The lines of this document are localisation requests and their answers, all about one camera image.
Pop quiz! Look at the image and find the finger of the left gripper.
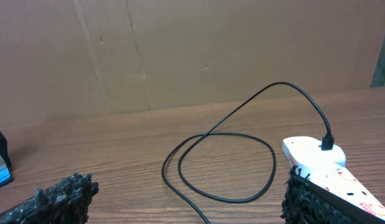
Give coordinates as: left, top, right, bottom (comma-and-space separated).
0, 131, 12, 169

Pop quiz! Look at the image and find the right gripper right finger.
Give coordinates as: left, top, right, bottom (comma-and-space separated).
280, 166, 385, 224

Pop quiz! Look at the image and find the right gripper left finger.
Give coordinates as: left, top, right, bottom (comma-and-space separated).
0, 173, 99, 224

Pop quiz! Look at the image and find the blue screen smartphone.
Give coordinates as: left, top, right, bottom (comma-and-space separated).
0, 156, 13, 188

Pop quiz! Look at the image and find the white power strip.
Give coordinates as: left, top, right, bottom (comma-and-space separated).
282, 136, 385, 222

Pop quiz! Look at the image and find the black charging cable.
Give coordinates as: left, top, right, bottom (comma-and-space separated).
161, 81, 335, 224

